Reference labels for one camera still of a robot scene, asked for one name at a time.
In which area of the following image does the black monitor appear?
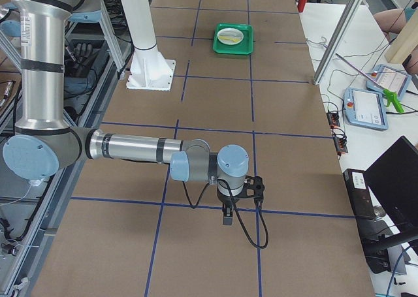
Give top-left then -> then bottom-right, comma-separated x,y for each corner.
364,136 -> 418,231

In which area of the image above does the far teach pendant tablet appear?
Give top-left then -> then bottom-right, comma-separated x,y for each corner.
369,64 -> 411,101

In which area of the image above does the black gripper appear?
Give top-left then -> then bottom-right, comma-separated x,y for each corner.
217,178 -> 244,226

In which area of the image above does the green plastic tray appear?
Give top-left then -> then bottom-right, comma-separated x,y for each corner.
212,23 -> 253,55

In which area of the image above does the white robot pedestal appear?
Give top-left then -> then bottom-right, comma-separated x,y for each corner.
121,0 -> 176,91

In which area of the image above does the yellow plastic spoon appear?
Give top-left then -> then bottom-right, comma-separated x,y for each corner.
217,35 -> 242,45

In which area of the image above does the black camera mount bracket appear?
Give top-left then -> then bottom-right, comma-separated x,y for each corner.
235,176 -> 265,204

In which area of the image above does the blue cable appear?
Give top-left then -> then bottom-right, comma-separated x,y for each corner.
385,246 -> 411,297

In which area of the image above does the far orange black connector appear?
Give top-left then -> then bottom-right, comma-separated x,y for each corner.
326,109 -> 340,128

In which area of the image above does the near orange black connector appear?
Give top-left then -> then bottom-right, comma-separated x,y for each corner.
331,128 -> 348,157

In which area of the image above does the person forearm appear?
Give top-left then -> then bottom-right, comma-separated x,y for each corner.
374,8 -> 407,34

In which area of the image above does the wooden beam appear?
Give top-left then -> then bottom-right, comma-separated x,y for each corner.
385,10 -> 418,64

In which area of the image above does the green handled grabber stick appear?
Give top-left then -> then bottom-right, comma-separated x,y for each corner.
335,53 -> 404,114

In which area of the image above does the teach pendant tablet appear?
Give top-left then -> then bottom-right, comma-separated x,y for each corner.
344,87 -> 389,131
369,64 -> 411,101

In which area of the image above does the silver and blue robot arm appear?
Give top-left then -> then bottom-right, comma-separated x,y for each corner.
3,0 -> 248,225

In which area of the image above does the black monitor stand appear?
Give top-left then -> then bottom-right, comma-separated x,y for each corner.
357,219 -> 417,274

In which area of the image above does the near teach pendant tablet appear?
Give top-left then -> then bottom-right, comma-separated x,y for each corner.
344,87 -> 389,131

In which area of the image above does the white round plate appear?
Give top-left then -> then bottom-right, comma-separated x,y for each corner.
216,27 -> 244,46

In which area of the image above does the orange black connector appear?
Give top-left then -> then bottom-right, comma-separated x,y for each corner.
331,128 -> 348,157
326,109 -> 340,128

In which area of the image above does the black computer box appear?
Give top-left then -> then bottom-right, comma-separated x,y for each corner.
343,168 -> 382,221

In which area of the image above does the aluminium frame post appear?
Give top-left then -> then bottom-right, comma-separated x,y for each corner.
313,0 -> 362,85

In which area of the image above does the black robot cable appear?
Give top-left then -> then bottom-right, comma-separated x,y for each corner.
182,178 -> 270,249

